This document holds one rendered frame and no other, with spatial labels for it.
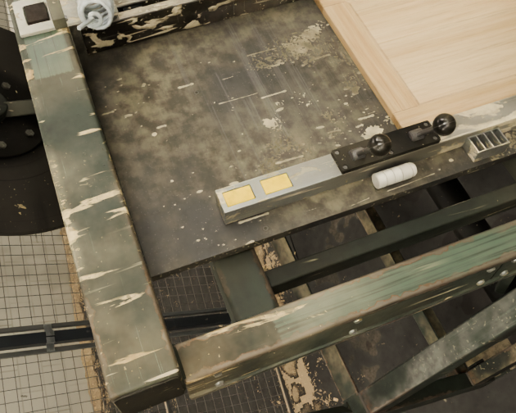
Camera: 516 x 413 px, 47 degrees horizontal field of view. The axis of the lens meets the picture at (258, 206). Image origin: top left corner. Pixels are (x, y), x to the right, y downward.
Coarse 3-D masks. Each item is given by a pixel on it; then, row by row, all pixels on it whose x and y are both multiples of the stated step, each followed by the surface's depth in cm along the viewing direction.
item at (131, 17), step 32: (32, 0) 118; (64, 0) 118; (128, 0) 124; (160, 0) 125; (192, 0) 124; (224, 0) 127; (256, 0) 130; (288, 0) 133; (32, 32) 113; (96, 32) 121; (128, 32) 124; (160, 32) 127
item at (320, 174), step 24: (456, 120) 112; (480, 120) 112; (504, 120) 112; (456, 144) 112; (288, 168) 106; (312, 168) 106; (336, 168) 106; (384, 168) 109; (216, 192) 103; (264, 192) 103; (288, 192) 103; (312, 192) 106; (240, 216) 104
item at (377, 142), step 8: (376, 136) 95; (384, 136) 95; (368, 144) 96; (376, 144) 95; (384, 144) 94; (352, 152) 105; (360, 152) 103; (368, 152) 101; (376, 152) 95; (384, 152) 95; (352, 160) 106
